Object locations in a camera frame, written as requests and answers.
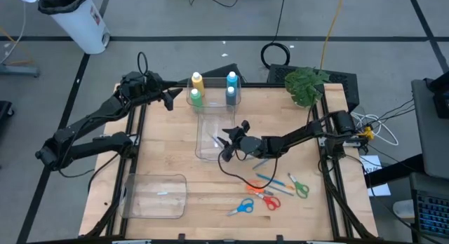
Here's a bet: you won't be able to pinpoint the white trash can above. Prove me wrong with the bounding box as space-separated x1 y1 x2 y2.
37 0 112 55

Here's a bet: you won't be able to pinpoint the green paint bottle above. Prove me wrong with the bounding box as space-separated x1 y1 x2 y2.
189 88 204 110

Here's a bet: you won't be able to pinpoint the green plant in white pot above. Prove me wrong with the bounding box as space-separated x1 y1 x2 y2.
283 67 331 109

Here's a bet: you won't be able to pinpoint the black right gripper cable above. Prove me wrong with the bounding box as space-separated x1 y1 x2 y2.
217 151 280 189

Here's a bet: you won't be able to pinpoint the large clear plastic bin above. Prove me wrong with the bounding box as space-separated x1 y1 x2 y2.
119 172 188 220

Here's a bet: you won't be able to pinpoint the green-handled scissors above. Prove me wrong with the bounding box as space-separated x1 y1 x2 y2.
287 172 310 199

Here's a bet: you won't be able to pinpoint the wide clear plastic bin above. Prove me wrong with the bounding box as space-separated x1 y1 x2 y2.
185 76 242 108

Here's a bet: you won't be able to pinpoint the black floor cable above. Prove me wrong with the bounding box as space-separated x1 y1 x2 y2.
164 0 264 8

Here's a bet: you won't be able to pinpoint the yellow cable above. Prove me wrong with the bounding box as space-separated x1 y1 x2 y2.
319 0 347 70

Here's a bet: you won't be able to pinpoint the white cable bundle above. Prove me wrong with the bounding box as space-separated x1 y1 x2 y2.
350 110 400 147

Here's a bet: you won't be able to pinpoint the smooth black computer tower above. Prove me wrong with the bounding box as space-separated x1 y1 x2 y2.
177 62 247 86

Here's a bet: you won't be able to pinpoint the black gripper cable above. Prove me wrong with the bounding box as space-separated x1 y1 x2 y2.
217 151 280 189
136 51 150 76

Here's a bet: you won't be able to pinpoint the orange-handled scissors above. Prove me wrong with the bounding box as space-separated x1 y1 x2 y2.
245 180 274 196

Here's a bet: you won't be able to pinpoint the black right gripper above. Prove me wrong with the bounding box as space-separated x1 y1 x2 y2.
216 120 267 163

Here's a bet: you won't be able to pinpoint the blue-handled scissors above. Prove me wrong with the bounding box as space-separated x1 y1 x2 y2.
226 197 255 217

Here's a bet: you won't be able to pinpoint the black cable with coil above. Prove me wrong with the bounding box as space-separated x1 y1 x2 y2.
260 0 291 70

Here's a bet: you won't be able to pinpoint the narrow clear plastic bin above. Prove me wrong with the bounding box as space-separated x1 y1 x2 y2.
194 105 236 162

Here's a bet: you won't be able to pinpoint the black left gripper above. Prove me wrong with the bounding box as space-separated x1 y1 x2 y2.
143 71 184 111

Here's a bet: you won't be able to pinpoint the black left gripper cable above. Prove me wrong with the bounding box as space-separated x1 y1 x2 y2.
136 51 150 76

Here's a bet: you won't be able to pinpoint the grey side desk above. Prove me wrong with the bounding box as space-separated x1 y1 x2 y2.
410 77 449 180

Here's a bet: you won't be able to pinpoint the dark grey-blue paint bottle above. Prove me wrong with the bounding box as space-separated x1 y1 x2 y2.
224 86 237 107

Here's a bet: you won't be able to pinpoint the yellow paint bottle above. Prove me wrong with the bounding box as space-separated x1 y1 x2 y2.
191 72 206 97

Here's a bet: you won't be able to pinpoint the backlit computer keyboard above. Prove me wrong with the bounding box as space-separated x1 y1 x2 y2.
415 193 449 238

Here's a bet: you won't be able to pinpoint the turquoise paint bottle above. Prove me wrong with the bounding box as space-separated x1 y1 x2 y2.
226 71 239 90

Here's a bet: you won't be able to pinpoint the red-handled scissors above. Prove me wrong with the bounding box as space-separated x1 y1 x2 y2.
254 191 281 212

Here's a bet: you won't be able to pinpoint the white paper sheet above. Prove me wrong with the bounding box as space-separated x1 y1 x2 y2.
359 154 392 198

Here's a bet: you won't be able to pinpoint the grey cart base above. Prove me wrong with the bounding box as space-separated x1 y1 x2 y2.
0 63 40 79

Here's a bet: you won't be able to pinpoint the black electronic box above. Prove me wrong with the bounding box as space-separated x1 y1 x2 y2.
423 71 449 119

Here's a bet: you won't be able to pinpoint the perforated black computer case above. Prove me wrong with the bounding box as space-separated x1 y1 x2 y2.
267 63 361 112

